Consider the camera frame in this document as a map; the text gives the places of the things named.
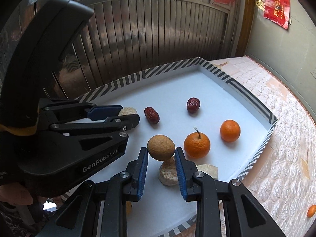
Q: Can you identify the small sugarcane piece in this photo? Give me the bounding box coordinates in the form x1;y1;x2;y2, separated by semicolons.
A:
118;107;137;116

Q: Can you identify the large brown longan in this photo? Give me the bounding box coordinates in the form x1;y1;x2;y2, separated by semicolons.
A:
147;135;175;161

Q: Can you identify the pale sugarcane chunk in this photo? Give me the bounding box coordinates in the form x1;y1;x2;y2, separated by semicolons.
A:
197;164;218;180

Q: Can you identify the large sugarcane cylinder piece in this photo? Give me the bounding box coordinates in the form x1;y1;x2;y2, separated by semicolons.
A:
158;156;178;186

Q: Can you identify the dark red jujube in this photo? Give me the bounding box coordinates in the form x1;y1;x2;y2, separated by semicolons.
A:
186;97;200;113

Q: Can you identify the orange mandarin with stem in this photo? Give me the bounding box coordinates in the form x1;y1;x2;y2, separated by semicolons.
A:
183;127;211;159

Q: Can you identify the orange mandarin smooth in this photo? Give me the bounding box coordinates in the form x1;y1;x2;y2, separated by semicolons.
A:
220;119;241;142

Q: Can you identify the small brown longan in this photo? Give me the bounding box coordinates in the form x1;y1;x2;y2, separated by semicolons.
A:
126;201;132;215

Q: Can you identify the person's left hand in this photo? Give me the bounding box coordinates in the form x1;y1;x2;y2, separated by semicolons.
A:
0;183;33;205

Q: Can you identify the pink quilted bed cover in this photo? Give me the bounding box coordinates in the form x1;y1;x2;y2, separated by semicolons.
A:
211;56;315;236

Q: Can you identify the striped white cardboard tray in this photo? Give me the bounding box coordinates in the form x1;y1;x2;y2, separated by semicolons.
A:
59;57;279;237

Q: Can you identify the metal slatted door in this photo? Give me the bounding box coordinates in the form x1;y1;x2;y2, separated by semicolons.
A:
0;0;238;99

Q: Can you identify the red wall poster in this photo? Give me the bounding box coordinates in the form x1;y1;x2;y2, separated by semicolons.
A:
256;0;290;30

